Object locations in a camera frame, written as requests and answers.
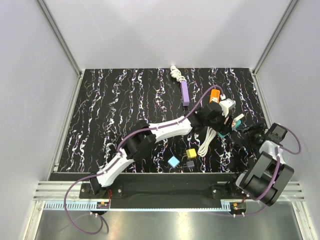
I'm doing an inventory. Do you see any teal triangular power strip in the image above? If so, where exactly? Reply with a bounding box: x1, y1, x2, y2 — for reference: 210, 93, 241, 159
216, 120, 242, 138

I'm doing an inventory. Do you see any orange power strip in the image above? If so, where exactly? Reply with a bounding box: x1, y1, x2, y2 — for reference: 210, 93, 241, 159
209, 89, 221, 103

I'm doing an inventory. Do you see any purple power strip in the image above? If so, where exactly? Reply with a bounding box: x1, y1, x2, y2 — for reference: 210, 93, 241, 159
180, 80, 190, 107

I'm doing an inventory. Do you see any yellow cube plug adapter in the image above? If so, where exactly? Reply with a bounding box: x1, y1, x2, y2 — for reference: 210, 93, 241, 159
185, 148, 197, 159

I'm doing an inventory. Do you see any grey cube plug adapter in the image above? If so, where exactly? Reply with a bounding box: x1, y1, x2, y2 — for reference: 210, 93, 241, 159
185, 160, 195, 169

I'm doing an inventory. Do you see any blue cube plug adapter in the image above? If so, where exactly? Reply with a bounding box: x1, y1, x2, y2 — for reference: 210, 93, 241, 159
167, 156, 180, 168

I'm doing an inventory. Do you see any white plug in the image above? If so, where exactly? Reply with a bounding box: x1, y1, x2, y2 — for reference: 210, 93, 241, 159
233, 113, 244, 123

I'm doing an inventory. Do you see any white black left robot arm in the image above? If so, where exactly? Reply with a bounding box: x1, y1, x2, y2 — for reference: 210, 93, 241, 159
89, 98, 236, 198

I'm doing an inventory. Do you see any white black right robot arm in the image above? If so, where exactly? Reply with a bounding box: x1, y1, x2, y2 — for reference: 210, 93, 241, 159
227, 123, 294, 206

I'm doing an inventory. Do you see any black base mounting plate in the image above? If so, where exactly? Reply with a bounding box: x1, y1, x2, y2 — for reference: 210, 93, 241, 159
48, 171, 291, 210

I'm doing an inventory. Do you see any white cable of orange strip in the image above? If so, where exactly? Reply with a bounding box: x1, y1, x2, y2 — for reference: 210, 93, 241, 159
197, 126, 217, 158

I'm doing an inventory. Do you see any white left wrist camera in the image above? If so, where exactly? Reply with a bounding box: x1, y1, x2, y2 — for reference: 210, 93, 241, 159
219, 98, 236, 117

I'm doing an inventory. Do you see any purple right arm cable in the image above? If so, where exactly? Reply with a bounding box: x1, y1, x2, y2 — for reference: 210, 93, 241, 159
242, 124, 302, 218

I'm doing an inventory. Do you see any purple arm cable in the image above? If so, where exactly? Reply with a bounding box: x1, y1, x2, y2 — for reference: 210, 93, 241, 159
242, 124, 302, 218
63, 85, 226, 235

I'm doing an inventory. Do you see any white coiled cable of purple strip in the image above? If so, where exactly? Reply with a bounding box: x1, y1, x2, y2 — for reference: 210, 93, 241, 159
169, 65, 187, 83

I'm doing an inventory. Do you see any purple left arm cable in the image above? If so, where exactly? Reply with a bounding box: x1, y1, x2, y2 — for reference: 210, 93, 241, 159
63, 85, 226, 235

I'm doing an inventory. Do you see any aluminium frame post right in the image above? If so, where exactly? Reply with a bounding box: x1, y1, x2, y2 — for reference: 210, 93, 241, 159
252, 0, 300, 75

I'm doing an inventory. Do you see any aluminium frame post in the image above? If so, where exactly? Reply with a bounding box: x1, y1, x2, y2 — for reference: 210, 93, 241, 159
252, 0, 300, 75
35, 0, 82, 78

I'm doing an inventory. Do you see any aluminium frame post left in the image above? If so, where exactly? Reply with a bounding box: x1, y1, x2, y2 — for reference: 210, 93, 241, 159
35, 0, 82, 78

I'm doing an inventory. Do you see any white cable duct strip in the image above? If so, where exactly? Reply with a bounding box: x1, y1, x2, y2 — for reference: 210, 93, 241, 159
44, 200, 234, 212

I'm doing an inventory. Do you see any aluminium front rail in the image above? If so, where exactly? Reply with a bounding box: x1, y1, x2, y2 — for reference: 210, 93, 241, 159
33, 181, 305, 202

